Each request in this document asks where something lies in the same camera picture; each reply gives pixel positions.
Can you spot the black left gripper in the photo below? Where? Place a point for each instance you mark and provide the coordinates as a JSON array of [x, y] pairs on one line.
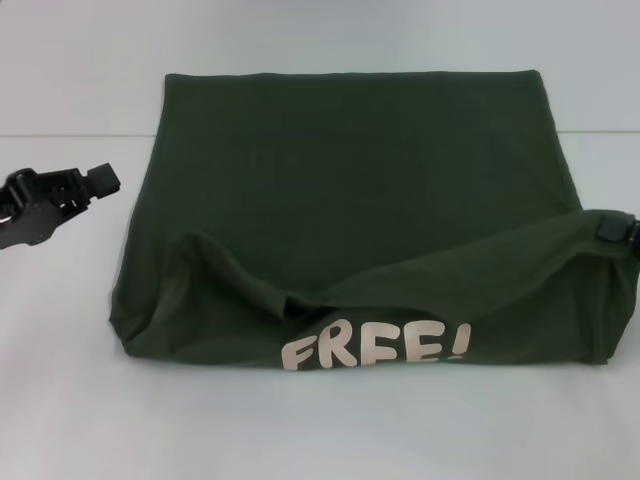
[[25, 215]]

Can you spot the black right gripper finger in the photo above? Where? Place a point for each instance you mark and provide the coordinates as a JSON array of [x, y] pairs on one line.
[[614, 231]]

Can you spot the dark green t-shirt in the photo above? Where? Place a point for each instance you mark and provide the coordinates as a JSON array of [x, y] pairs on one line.
[[350, 210]]

